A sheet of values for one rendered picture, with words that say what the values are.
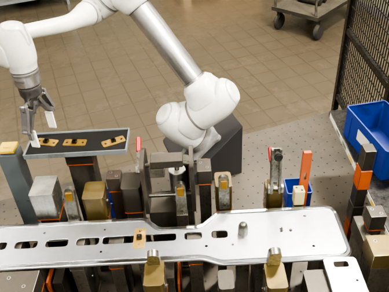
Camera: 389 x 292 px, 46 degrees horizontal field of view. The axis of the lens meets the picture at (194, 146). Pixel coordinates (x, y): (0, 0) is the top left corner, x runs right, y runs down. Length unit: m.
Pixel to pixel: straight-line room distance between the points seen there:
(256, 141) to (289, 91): 1.88
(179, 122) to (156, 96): 2.24
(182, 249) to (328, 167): 1.03
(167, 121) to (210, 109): 0.21
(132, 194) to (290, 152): 1.01
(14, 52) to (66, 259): 0.67
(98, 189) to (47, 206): 0.18
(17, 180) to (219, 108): 0.85
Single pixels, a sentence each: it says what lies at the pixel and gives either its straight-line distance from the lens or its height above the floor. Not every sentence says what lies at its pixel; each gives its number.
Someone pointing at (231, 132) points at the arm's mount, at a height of 0.93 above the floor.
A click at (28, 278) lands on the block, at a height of 1.03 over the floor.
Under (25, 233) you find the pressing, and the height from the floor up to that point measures 1.00.
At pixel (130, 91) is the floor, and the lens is 4.34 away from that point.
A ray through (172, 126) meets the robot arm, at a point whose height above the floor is 1.02.
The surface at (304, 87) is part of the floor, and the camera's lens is 4.31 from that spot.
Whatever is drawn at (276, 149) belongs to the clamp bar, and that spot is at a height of 1.21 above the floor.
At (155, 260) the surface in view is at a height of 1.07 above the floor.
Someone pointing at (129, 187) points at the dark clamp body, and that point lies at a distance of 1.59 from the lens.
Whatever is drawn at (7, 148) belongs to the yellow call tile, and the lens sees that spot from 1.79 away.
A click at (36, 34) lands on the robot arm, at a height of 1.49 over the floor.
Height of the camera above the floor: 2.13
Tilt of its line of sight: 37 degrees down
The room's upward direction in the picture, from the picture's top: 4 degrees counter-clockwise
